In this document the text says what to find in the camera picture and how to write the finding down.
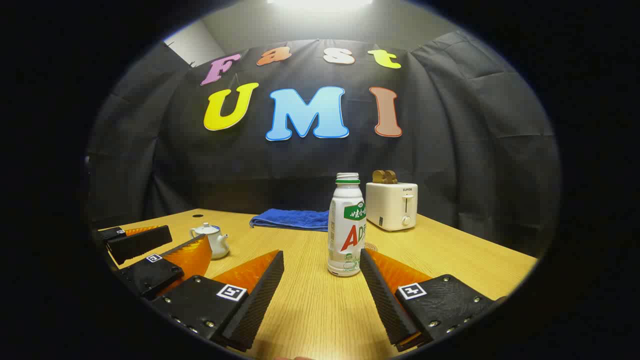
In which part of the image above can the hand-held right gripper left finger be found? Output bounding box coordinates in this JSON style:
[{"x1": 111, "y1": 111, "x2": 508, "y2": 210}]
[{"x1": 150, "y1": 249, "x2": 285, "y2": 352}]

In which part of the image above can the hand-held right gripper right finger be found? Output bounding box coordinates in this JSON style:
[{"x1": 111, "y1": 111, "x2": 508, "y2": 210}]
[{"x1": 359, "y1": 248, "x2": 498, "y2": 353}]

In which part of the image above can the white ceramic teacup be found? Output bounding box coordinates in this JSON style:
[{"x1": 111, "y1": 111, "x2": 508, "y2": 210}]
[{"x1": 202, "y1": 230, "x2": 231, "y2": 260}]

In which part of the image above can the white water bottle green label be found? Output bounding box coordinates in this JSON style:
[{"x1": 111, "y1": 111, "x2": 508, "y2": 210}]
[{"x1": 327, "y1": 172, "x2": 367, "y2": 277}]

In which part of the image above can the blue towel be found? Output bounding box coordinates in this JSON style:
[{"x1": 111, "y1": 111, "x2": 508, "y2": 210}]
[{"x1": 249, "y1": 208, "x2": 331, "y2": 232}]

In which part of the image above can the white toaster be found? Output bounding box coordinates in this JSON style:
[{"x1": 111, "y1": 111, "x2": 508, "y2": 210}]
[{"x1": 365, "y1": 181, "x2": 419, "y2": 232}]

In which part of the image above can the black backdrop cloth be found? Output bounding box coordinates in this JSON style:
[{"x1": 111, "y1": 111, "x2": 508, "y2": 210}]
[{"x1": 86, "y1": 30, "x2": 561, "y2": 258}]

